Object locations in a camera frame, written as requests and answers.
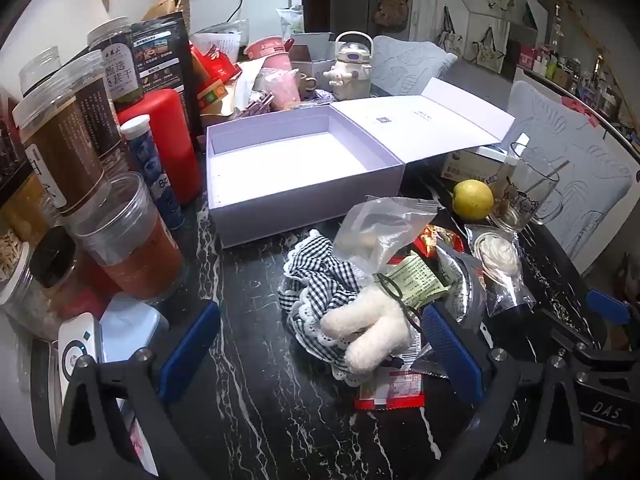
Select red snack bag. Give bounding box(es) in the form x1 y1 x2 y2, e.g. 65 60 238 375
190 45 241 91

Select bundle of purple sachets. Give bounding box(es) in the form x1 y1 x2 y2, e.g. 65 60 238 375
242 91 276 118

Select crumpled clear plastic bag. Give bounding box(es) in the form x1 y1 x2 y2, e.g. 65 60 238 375
252 67 302 111

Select white mini fridge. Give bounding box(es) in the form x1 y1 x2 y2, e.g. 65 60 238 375
190 0 304 36

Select green snack packet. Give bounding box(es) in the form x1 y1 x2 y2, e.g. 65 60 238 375
385 255 449 309

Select kraft paper pouch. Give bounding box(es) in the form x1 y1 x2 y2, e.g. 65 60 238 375
200 95 251 117

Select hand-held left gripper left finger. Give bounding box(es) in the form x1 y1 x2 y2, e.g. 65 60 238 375
55 300 223 480

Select light blue case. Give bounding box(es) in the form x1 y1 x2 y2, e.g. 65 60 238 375
99 292 170 363

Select white medicine box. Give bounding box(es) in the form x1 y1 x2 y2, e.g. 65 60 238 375
440 145 518 186

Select pink printed paper cup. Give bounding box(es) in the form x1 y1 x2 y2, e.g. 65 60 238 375
244 36 287 61

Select red yellow carton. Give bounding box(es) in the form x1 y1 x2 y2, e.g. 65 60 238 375
197 77 236 111

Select canvas tote bag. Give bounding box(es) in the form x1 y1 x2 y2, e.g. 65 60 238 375
472 25 511 71
437 7 468 53

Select white round-button device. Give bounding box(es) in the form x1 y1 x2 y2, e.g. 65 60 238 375
57 312 103 401

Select green white pouch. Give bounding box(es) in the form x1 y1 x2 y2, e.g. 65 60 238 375
276 6 305 36

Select glass mug with cartoon print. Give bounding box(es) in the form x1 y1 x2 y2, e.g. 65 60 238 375
489 142 571 233

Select metal spoon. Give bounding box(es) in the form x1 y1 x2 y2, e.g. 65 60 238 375
530 160 571 186

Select tall pink cup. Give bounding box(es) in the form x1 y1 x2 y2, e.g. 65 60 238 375
262 52 301 111

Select red gold candy wrapper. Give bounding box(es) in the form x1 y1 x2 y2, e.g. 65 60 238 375
412 224 467 261

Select lemon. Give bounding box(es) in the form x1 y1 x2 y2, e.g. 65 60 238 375
452 179 496 221

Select clear zip bag beige contents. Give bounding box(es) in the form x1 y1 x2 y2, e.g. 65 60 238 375
332 195 440 281

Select red white snack packet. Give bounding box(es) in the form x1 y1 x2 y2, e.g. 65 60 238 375
354 370 426 411

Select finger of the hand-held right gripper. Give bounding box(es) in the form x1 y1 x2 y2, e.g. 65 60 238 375
547 287 640 370

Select clear zip bag white item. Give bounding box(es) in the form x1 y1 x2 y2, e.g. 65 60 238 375
465 224 537 317

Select cluster of clear plastic jars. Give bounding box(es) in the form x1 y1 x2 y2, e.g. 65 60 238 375
0 16 146 341

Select white cartoon water bottle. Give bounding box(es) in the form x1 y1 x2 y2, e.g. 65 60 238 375
322 31 373 102

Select open grey white carton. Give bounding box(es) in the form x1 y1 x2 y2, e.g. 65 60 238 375
289 32 336 76

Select grey quilted chair cushion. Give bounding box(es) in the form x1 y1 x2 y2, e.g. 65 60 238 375
370 35 458 98
505 80 633 273

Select blue tablet tube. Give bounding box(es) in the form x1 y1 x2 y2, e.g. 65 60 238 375
120 115 187 232

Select row of small bottles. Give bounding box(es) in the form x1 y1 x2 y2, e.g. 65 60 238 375
517 5 640 126

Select lavender gift box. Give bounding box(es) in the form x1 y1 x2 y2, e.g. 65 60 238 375
205 77 517 249

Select clear cup with orange contents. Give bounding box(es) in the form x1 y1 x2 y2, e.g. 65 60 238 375
67 172 187 303

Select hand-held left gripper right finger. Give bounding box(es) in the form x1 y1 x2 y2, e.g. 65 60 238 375
422 302 586 480

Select black printed pouch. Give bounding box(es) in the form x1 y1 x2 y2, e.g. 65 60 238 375
131 11 201 131

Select red canister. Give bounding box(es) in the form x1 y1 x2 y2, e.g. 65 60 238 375
117 89 203 208

